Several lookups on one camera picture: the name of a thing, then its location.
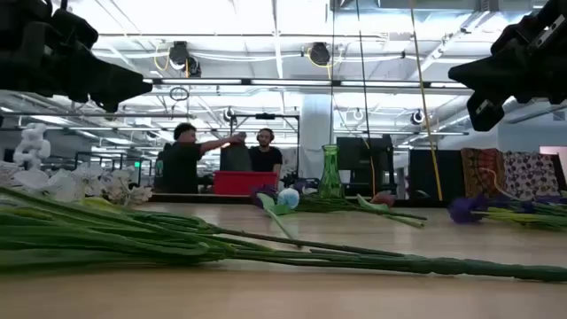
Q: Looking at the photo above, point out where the white flower bunch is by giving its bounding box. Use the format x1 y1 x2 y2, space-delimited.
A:
0 122 567 284

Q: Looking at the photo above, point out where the large purple flower bunch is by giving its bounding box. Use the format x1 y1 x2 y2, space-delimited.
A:
447 191 567 231

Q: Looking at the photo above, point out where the person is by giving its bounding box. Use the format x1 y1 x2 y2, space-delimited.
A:
152 122 247 194
247 127 284 187

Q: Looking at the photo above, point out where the black monitor back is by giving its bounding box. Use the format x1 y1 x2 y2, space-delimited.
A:
220 144 252 173

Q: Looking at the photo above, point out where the white tulip stem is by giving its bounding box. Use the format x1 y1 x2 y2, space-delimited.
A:
255 187 305 249

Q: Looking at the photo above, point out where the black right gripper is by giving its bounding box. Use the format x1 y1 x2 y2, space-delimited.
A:
447 0 567 132

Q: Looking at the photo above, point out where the small purple flower bunch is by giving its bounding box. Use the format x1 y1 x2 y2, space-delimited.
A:
250 176 429 222

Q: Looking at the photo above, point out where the pink red tulip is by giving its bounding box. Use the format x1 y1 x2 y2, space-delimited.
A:
356 190 426 230

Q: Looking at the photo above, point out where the green glass vase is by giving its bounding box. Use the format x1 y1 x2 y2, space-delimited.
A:
317 144 347 199

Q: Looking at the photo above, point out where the thin black hanging cable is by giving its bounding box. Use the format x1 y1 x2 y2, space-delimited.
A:
329 0 337 146

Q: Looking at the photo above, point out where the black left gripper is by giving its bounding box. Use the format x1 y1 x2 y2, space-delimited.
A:
0 0 154 113

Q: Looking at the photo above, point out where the purple white patterned cloth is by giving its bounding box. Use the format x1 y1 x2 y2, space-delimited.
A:
502 150 563 203

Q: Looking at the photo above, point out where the red plastic bin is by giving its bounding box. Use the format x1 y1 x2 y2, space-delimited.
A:
212 170 279 196

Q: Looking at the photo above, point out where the yellow hanging cable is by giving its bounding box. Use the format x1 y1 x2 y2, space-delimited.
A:
408 0 444 201

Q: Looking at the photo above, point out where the orange mandala tapestry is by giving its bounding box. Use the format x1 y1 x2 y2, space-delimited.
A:
460 147 506 200

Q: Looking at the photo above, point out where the black metal gantry frame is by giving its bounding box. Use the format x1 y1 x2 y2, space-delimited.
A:
229 113 301 178

